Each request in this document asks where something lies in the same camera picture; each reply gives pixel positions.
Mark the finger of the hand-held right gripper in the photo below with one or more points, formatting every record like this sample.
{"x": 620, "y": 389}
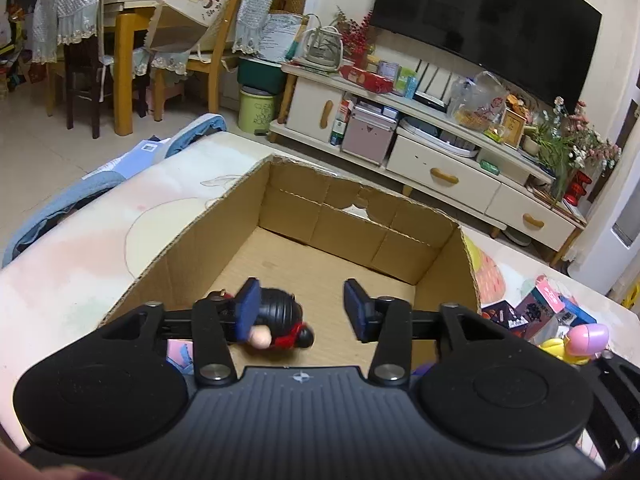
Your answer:
{"x": 622, "y": 385}

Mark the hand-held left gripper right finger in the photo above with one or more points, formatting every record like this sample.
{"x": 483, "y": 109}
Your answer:
{"x": 356, "y": 310}

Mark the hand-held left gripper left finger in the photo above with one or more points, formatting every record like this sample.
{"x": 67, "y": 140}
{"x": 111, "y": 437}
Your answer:
{"x": 248, "y": 310}

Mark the black doll toy red scarf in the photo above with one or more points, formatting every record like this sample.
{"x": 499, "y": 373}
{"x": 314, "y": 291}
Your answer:
{"x": 280, "y": 310}

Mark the yellow pink water gun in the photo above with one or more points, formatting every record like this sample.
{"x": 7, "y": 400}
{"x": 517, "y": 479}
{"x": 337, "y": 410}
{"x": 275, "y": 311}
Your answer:
{"x": 582, "y": 340}

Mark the cardboard box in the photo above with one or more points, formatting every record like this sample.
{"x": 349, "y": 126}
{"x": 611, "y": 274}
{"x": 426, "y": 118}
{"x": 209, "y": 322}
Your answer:
{"x": 325, "y": 225}

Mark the blue printed box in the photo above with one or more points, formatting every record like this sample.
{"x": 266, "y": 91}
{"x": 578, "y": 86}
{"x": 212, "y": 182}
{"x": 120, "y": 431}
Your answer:
{"x": 577, "y": 314}

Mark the purple printed box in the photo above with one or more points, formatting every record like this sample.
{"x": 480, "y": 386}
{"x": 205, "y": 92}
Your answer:
{"x": 542, "y": 305}

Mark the cream television cabinet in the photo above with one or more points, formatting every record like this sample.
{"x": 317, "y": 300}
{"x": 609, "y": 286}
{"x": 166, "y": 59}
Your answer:
{"x": 440, "y": 175}

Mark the pink metal case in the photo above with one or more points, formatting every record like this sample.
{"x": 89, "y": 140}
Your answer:
{"x": 367, "y": 135}

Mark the white air conditioner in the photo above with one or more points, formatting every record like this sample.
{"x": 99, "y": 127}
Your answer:
{"x": 620, "y": 200}

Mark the blue book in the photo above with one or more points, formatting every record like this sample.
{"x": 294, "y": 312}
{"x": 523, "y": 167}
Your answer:
{"x": 135, "y": 155}

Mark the small green box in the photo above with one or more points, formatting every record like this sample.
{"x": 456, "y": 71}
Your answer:
{"x": 488, "y": 167}

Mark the light green trash can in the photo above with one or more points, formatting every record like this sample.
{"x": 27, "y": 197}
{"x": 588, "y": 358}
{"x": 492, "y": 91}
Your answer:
{"x": 256, "y": 110}

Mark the red ornament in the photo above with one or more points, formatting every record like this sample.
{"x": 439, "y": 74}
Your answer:
{"x": 579, "y": 187}

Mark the blue cloth cushion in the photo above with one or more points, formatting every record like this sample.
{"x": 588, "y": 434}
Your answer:
{"x": 60, "y": 200}

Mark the small teal box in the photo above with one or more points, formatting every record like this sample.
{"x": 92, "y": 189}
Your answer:
{"x": 410, "y": 86}

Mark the red flat box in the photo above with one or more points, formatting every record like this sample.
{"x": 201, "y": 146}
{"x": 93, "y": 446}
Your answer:
{"x": 365, "y": 79}

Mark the dark green storage bin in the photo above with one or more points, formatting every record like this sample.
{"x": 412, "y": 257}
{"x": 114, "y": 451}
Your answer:
{"x": 260, "y": 75}

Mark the clear plastic bag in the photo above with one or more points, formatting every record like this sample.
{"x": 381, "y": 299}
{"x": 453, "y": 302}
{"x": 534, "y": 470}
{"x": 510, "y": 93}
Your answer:
{"x": 475, "y": 100}

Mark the potted flower plant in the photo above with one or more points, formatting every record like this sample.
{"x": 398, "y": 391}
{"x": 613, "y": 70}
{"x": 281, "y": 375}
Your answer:
{"x": 570, "y": 145}

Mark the light wooden chair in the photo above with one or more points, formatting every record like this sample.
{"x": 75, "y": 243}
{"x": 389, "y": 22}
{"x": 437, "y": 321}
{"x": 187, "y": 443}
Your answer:
{"x": 215, "y": 60}

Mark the wooden dining table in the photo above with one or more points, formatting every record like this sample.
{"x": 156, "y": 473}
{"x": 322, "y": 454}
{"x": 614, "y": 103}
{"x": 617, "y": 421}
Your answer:
{"x": 125, "y": 60}

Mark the red berry branches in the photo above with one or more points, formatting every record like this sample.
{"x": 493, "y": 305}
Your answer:
{"x": 356, "y": 30}

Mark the dark wooden chair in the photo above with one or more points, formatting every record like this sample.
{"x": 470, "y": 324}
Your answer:
{"x": 80, "y": 80}

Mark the lace chair cover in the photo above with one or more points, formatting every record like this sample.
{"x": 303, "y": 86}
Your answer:
{"x": 75, "y": 10}
{"x": 255, "y": 10}

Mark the printed cream cloth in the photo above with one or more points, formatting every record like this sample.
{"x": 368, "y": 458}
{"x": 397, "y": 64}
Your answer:
{"x": 192, "y": 10}

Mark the black television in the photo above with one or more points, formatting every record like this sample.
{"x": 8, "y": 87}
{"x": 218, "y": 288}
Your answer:
{"x": 485, "y": 15}

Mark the wooden picture frame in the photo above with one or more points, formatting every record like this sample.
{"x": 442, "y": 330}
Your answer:
{"x": 512, "y": 127}

